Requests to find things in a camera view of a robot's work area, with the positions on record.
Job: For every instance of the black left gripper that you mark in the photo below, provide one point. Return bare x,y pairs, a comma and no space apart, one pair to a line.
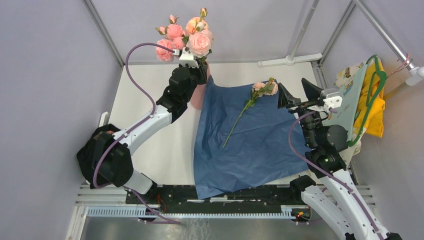
201,71

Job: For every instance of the pink cylindrical vase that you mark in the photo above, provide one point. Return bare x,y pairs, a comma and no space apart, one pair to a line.
197,98

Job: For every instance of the single pink flower stem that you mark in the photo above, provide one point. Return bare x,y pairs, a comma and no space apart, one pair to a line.
175,33

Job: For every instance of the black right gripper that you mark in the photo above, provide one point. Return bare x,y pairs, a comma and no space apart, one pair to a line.
286,99

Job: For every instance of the blue flower wrapping paper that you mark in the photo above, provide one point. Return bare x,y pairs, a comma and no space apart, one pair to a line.
259,151

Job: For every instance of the white clothes rack stand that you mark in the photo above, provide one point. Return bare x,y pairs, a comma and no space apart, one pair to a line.
291,59

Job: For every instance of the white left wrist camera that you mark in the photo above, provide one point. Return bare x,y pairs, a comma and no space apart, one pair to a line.
186,58

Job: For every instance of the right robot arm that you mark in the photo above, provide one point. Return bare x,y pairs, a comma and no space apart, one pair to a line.
348,215

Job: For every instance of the light green printed garment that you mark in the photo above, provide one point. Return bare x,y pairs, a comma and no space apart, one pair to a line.
349,82

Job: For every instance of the black cloth pile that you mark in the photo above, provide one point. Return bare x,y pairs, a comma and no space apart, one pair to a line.
85,154

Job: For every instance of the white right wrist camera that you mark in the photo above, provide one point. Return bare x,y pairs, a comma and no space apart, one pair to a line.
329,101

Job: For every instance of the green clothes hanger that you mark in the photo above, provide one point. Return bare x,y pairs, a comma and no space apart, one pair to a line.
367,99

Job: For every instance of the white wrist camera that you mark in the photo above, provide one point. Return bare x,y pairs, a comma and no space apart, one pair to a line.
186,58
329,101

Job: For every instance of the pink artificial flower bunch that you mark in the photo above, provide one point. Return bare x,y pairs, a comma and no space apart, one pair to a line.
200,44

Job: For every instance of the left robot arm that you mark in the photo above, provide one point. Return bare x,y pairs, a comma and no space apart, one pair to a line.
112,155

